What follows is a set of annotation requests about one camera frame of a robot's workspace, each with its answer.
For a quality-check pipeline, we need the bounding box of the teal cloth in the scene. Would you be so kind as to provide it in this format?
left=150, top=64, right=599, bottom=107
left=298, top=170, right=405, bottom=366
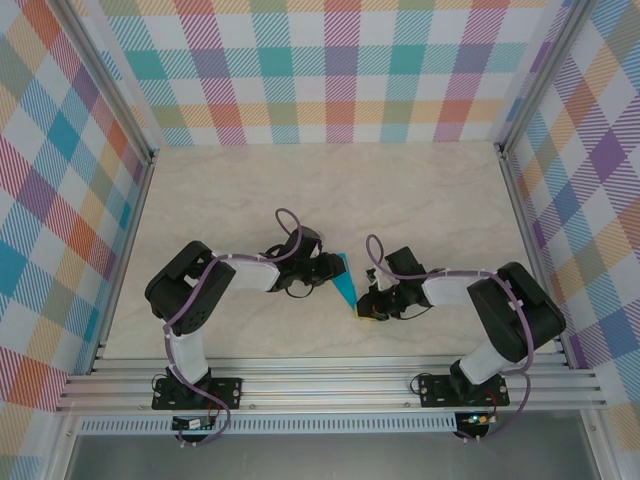
left=330, top=252, right=359, bottom=317

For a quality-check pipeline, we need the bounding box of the grey metal panel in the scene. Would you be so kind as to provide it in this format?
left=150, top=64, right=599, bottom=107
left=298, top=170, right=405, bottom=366
left=64, top=433, right=601, bottom=480

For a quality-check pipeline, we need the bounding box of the small dark circuit board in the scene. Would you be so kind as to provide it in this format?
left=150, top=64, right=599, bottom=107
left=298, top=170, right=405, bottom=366
left=172, top=417, right=217, bottom=432

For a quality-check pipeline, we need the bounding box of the long aluminium mounting rail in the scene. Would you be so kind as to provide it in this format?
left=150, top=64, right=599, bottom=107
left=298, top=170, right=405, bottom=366
left=55, top=355, right=609, bottom=415

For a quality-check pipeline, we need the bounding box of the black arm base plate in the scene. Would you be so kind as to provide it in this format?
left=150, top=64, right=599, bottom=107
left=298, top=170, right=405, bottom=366
left=151, top=377, right=245, bottom=412
left=417, top=374, right=510, bottom=409

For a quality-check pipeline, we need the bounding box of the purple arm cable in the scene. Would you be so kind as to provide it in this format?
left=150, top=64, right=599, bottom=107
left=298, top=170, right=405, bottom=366
left=366, top=233, right=534, bottom=445
left=163, top=207, right=305, bottom=448

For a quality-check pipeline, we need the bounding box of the slotted grey cable duct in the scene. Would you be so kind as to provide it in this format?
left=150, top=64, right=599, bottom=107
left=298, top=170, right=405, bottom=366
left=78, top=418, right=459, bottom=435

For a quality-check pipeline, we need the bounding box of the aluminium side rail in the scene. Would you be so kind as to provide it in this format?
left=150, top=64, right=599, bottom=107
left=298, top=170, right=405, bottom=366
left=494, top=143, right=576, bottom=371
left=85, top=149, right=160, bottom=376

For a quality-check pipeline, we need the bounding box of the black round cable mount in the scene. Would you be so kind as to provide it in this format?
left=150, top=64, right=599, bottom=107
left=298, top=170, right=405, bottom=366
left=174, top=429, right=214, bottom=449

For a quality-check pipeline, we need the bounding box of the aluminium corner post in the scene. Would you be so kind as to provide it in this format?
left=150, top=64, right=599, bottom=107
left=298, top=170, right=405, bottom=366
left=58, top=0, right=160, bottom=164
left=493, top=0, right=594, bottom=160

